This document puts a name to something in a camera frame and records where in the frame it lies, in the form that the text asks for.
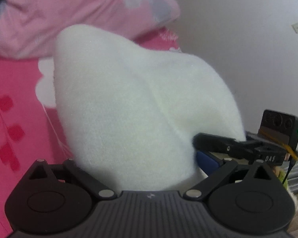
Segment cream white fleece sweater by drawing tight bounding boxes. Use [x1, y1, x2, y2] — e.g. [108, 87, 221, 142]
[54, 25, 245, 192]

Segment right green fuzzy sleeve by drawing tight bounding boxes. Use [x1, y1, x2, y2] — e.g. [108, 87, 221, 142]
[275, 168, 288, 190]

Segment pink floral bed blanket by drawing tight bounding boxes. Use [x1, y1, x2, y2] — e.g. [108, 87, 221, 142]
[0, 24, 183, 238]

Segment pink patterned duvet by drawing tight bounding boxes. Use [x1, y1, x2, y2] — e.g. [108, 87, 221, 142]
[0, 0, 180, 60]

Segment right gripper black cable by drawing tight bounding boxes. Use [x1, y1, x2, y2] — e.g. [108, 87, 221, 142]
[282, 161, 295, 186]

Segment white wall outlet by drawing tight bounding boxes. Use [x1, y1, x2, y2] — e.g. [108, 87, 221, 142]
[291, 23, 298, 34]

